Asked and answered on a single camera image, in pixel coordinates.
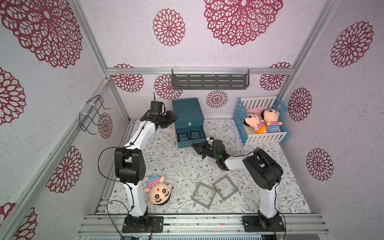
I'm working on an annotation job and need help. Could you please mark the plush doll blue pants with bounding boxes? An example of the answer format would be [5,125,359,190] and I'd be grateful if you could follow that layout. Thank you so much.
[261,108,283,133]

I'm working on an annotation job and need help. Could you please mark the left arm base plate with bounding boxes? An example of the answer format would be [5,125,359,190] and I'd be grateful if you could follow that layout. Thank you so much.
[122,215,164,234]

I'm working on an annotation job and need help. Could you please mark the blue white toy crib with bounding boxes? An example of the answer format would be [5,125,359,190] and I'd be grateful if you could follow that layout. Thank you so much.
[233,96,290,146]

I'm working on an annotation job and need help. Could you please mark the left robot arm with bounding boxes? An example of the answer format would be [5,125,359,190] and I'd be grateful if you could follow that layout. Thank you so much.
[114,101,177,217]

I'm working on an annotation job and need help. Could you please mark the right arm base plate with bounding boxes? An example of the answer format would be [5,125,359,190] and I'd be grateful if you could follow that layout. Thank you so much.
[242,211,286,233]

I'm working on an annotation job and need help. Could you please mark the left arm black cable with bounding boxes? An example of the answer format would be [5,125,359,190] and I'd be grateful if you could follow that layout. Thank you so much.
[96,146,136,240]

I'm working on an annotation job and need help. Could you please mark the grey brooch box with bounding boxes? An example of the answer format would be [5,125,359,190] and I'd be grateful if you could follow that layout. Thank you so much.
[191,182,217,209]
[213,175,239,201]

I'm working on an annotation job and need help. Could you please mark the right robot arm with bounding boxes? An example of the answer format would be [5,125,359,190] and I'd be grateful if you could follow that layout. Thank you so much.
[192,139,284,220]

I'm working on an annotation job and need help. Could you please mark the grey wall shelf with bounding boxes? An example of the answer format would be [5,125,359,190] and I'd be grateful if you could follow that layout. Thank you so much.
[171,70,250,90]

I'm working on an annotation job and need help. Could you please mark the teal drawer cabinet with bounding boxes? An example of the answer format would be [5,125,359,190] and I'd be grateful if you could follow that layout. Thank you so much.
[172,98,207,149]

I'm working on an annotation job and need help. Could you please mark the black wire rack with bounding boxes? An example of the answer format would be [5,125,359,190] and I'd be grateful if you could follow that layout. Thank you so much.
[78,95,111,135]

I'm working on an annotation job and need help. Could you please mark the black brooch box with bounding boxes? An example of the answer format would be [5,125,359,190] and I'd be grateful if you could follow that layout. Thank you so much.
[178,133,189,142]
[191,131,201,140]

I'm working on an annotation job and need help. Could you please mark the plush doll orange pants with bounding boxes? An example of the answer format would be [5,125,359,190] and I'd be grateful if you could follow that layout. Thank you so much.
[243,114,268,134]

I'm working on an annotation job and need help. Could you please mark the large plush doll head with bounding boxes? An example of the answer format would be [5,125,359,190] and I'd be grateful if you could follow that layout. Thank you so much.
[144,175,172,207]

